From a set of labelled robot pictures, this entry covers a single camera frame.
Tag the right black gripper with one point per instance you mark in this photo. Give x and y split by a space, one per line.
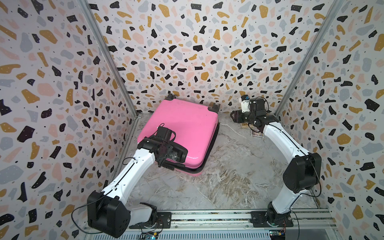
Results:
238 115

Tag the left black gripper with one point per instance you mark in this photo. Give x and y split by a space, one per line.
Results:
170 148

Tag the pink hard-shell suitcase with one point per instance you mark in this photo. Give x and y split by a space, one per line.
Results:
196 127

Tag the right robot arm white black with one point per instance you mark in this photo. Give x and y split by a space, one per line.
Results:
301 174

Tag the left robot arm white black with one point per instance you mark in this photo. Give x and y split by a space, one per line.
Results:
107 211

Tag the playing card deck box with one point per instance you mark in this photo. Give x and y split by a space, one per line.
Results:
257 134

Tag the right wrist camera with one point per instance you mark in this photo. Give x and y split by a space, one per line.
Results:
247 103

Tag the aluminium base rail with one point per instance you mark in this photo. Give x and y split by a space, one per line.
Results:
301 224

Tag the left aluminium corner post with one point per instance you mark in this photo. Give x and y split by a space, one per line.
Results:
84 5

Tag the aluminium corner post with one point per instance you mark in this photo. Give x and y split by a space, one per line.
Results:
84 5
331 14

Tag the right aluminium corner post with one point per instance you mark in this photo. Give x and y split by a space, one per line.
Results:
331 14

